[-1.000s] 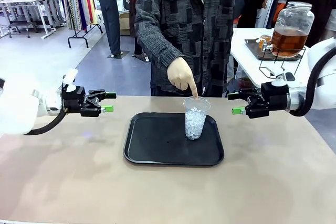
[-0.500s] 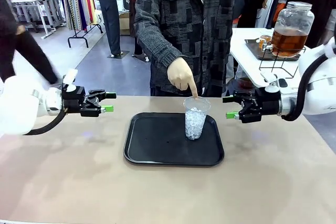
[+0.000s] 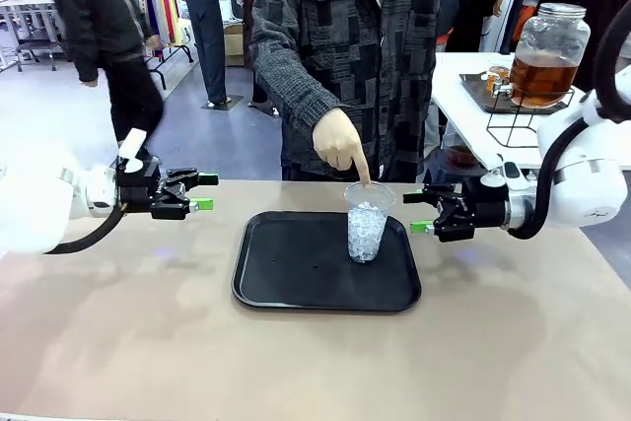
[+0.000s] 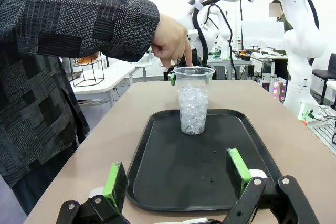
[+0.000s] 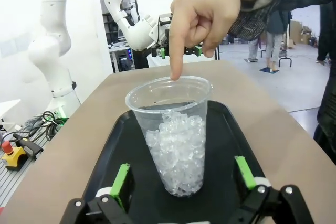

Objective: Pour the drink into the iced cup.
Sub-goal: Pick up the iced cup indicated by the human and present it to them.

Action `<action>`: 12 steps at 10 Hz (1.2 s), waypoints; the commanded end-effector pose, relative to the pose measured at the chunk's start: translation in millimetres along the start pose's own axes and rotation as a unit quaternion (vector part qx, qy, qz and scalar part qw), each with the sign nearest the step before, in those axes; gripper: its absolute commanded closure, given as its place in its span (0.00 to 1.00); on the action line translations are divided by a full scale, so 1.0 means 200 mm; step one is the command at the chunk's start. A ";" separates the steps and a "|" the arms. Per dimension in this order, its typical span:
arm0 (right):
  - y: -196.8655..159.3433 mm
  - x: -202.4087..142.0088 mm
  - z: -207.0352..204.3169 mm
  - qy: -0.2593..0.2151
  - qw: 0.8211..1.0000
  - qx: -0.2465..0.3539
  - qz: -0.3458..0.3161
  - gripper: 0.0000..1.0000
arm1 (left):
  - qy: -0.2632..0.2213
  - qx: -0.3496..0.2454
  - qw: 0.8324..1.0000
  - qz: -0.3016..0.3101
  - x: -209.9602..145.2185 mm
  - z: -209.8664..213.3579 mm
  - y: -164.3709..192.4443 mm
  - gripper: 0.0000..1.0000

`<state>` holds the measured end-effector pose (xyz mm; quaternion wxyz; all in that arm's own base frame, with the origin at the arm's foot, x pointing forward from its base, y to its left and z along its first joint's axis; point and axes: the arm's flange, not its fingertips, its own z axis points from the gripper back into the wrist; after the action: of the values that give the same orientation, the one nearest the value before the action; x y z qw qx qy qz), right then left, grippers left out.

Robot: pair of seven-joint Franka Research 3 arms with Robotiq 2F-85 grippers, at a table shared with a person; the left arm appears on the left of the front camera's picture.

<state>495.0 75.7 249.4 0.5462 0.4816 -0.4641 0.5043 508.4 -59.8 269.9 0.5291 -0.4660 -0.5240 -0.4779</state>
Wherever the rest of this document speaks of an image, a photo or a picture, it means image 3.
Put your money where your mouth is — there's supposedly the black plastic serving tray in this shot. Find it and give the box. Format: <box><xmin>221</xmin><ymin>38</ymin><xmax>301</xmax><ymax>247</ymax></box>
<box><xmin>231</xmin><ymin>210</ymin><xmax>423</xmax><ymax>314</ymax></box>

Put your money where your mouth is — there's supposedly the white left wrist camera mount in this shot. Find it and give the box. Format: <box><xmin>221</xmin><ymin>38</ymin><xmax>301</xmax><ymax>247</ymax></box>
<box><xmin>116</xmin><ymin>128</ymin><xmax>150</xmax><ymax>175</ymax></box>

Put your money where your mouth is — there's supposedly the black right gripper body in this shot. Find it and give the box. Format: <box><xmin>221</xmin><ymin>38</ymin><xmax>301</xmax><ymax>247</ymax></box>
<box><xmin>465</xmin><ymin>176</ymin><xmax>509</xmax><ymax>241</ymax></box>

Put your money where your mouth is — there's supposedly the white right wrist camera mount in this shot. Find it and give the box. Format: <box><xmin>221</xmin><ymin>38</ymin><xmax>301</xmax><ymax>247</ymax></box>
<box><xmin>480</xmin><ymin>153</ymin><xmax>524</xmax><ymax>191</ymax></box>

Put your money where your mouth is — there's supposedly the figure in dark trousers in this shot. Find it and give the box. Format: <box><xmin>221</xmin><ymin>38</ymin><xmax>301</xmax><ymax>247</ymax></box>
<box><xmin>162</xmin><ymin>0</ymin><xmax>232</xmax><ymax>107</ymax></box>

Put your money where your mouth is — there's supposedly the dark metal tray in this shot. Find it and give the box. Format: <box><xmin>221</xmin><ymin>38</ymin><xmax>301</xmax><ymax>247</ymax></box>
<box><xmin>458</xmin><ymin>72</ymin><xmax>576</xmax><ymax>115</ymax></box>

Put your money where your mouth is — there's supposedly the white side table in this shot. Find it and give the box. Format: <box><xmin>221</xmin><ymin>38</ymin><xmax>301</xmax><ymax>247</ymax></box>
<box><xmin>432</xmin><ymin>50</ymin><xmax>631</xmax><ymax>171</ymax></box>

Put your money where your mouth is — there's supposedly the brown cardboard box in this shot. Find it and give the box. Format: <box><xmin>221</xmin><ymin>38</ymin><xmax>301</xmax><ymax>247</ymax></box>
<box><xmin>223</xmin><ymin>20</ymin><xmax>246</xmax><ymax>68</ymax></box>

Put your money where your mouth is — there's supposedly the white background desk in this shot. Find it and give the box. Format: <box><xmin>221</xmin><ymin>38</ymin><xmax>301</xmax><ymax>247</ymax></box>
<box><xmin>0</xmin><ymin>0</ymin><xmax>68</xmax><ymax>75</ymax></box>

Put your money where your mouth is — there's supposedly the glass tea dispenser jar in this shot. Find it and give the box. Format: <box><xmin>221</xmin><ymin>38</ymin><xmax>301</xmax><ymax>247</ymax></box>
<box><xmin>492</xmin><ymin>2</ymin><xmax>592</xmax><ymax>109</ymax></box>

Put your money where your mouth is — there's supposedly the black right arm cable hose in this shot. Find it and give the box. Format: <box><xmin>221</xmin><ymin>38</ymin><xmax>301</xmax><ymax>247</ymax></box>
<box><xmin>507</xmin><ymin>0</ymin><xmax>631</xmax><ymax>241</ymax></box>

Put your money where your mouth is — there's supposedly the small glass with tea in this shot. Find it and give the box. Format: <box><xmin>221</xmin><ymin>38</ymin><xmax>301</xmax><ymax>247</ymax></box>
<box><xmin>486</xmin><ymin>64</ymin><xmax>512</xmax><ymax>97</ymax></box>

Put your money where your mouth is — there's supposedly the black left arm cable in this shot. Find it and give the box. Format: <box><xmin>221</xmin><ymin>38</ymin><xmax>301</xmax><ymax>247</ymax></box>
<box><xmin>42</xmin><ymin>201</ymin><xmax>124</xmax><ymax>255</ymax></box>

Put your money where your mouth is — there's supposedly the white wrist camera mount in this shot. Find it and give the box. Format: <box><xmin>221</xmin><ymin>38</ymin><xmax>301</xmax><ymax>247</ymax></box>
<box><xmin>480</xmin><ymin>153</ymin><xmax>524</xmax><ymax>191</ymax></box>
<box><xmin>116</xmin><ymin>128</ymin><xmax>150</xmax><ymax>175</ymax></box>

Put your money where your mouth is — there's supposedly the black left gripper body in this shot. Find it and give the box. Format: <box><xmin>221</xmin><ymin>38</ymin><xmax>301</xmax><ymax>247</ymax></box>
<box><xmin>116</xmin><ymin>155</ymin><xmax>164</xmax><ymax>215</ymax></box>

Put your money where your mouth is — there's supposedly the person in grey patchwork jacket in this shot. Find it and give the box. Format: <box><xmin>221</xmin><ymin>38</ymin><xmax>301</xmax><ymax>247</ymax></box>
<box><xmin>248</xmin><ymin>0</ymin><xmax>444</xmax><ymax>183</ymax></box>

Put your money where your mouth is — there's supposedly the bystander in black jacket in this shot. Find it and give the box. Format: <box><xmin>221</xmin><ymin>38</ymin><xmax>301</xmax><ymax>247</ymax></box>
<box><xmin>41</xmin><ymin>0</ymin><xmax>166</xmax><ymax>147</ymax></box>

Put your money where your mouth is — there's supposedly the person's right hand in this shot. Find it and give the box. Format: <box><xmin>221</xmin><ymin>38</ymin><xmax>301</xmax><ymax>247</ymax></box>
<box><xmin>313</xmin><ymin>107</ymin><xmax>374</xmax><ymax>188</ymax></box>

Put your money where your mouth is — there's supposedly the clear plastic cup with ice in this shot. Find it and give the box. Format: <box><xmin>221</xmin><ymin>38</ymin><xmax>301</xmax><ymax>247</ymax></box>
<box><xmin>344</xmin><ymin>180</ymin><xmax>397</xmax><ymax>265</ymax></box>

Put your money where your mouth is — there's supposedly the black wire dispenser stand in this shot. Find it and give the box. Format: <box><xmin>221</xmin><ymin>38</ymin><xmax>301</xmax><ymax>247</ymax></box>
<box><xmin>486</xmin><ymin>88</ymin><xmax>576</xmax><ymax>150</ymax></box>

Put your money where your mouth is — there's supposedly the flat black stand base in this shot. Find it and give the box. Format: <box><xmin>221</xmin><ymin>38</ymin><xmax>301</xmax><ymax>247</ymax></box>
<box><xmin>200</xmin><ymin>94</ymin><xmax>245</xmax><ymax>112</ymax></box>

